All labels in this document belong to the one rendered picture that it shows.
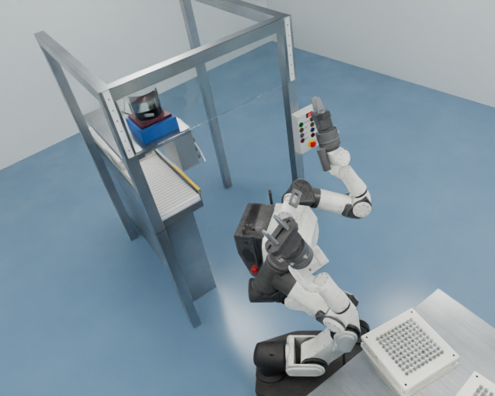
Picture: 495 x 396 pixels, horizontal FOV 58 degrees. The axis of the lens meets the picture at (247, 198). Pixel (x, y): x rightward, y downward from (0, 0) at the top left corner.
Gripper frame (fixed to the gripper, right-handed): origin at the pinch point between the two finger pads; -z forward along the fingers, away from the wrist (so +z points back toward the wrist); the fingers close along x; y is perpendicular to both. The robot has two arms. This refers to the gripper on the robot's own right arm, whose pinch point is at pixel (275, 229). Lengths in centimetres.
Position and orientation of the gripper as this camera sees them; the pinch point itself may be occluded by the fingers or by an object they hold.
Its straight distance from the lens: 127.6
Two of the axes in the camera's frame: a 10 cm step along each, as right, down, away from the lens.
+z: 5.0, 5.4, 6.8
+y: 6.3, 3.1, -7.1
